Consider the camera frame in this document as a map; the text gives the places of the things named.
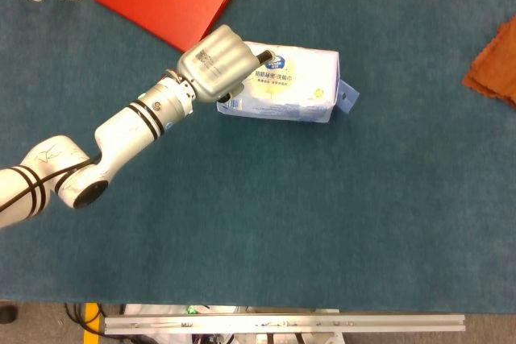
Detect aluminium profile rail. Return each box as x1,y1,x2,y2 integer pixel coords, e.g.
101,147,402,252
103,313,467,336

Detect white plastic bag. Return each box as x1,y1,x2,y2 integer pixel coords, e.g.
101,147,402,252
122,303,243,317

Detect white blue tissue pack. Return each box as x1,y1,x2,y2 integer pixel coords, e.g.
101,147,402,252
216,40,360,124

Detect brown folded cloth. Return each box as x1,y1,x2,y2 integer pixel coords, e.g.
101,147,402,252
461,15,516,110

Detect black cables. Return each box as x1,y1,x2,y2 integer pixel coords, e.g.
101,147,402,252
64,302,108,337

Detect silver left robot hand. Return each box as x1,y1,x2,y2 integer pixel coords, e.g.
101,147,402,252
176,24,277,103

